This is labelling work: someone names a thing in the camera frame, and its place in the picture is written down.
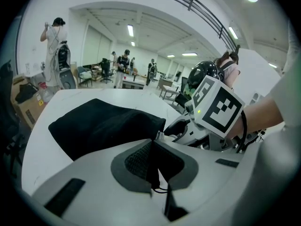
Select white black backpack device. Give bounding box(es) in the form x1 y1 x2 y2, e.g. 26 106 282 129
56 41 77 90

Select clear water bottle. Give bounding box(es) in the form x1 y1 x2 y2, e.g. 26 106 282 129
42 89 53 104

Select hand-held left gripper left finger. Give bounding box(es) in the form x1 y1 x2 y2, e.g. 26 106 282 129
32 138 170 226

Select grey chair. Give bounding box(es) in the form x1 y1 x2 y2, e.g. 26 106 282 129
77 66 94 88

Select black cable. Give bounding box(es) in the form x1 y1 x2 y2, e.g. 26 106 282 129
235 110 248 154

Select black cloth bag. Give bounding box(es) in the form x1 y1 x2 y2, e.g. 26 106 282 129
48 98 170 194

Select grey desk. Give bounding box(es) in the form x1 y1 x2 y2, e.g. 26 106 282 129
158 77 181 101

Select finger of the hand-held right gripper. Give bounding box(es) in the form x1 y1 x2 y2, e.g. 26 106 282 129
164 115 197 143

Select white table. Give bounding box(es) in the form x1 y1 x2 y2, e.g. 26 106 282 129
121 77 146 90

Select black cloth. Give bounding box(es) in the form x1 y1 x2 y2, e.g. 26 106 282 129
15 83 40 104

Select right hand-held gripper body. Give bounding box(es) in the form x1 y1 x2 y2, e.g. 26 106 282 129
184 75 268 154

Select person's right forearm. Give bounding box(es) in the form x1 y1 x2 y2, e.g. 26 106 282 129
226 95 285 141

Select black office chair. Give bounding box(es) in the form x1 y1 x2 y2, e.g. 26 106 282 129
99 57 115 84
0 59 26 176

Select black fisheye camera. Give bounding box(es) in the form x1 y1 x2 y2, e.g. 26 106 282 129
187 60 218 96

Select cardboard box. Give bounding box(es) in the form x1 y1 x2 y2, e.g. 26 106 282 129
10 75 48 130

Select black railing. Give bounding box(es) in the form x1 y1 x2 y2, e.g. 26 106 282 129
83 0 238 52

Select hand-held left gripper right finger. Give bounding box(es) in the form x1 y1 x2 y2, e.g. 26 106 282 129
153 130 297 226

